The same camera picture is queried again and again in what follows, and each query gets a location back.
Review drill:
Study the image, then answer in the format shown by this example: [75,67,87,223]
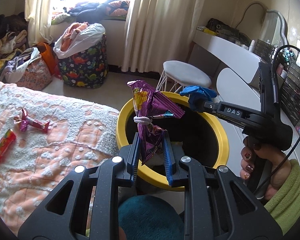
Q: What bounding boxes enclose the purple snack wrapper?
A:
[127,80,185,165]

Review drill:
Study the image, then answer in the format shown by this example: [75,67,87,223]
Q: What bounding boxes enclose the yellow rimmed trash bin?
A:
[115,90,230,192]

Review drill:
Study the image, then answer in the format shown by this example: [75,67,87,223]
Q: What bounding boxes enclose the right hand painted nails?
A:
[240,136,292,201]

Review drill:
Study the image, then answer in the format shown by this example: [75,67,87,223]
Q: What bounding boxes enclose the white desk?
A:
[192,29,300,170]

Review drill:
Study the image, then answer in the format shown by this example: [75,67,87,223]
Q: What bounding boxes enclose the teal fuzzy knee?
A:
[118,195,184,239]

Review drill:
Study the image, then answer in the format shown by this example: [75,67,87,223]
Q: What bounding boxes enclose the peach white bed blanket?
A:
[0,82,119,233]

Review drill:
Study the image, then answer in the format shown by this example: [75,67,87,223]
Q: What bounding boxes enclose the dinosaur print laundry basket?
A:
[58,35,109,89]

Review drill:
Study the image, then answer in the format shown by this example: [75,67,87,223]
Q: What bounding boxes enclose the white framed mirror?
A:
[258,10,288,48]

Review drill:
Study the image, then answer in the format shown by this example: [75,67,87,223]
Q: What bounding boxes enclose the cream curtain right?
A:
[121,0,205,73]

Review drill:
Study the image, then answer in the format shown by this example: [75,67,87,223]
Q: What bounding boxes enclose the cream curtain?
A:
[24,0,55,47]
[121,0,205,73]

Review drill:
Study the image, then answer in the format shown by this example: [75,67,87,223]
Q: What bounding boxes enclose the red pink candy wrapper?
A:
[13,108,50,133]

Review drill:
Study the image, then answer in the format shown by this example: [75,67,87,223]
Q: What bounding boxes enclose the orange bag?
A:
[36,42,59,77]

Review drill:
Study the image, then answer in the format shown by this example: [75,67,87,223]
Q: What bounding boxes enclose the floral pink bag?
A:
[16,57,52,91]

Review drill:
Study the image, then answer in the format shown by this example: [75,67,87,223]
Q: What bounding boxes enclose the red candy tube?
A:
[0,129,17,162]

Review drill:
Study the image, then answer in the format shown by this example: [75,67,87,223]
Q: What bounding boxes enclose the white plastic bag with clothes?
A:
[53,22,106,59]

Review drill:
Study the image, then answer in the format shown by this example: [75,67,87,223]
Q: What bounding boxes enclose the clothes on window sill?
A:
[51,0,130,25]

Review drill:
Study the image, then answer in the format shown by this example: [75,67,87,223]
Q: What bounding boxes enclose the pile of clothes on bed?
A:
[0,13,41,83]

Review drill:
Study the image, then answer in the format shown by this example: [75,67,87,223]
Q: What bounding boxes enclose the cream curtain left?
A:
[24,0,55,47]

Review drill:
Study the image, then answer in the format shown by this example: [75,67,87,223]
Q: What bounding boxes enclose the black cable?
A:
[253,44,300,196]

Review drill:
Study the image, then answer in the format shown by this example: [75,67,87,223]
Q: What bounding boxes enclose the white wire stool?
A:
[156,60,212,93]

